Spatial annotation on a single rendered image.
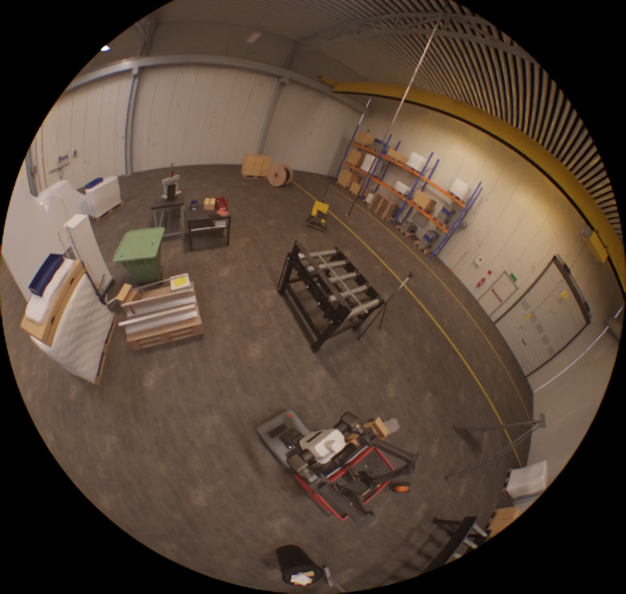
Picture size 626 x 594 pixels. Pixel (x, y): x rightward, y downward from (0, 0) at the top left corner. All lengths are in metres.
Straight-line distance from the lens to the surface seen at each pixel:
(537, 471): 7.78
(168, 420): 2.81
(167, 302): 2.97
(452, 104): 8.46
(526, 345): 11.92
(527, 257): 10.72
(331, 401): 2.89
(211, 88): 11.34
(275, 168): 8.54
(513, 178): 11.03
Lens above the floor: 2.62
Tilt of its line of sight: 42 degrees down
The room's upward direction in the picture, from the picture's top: 25 degrees clockwise
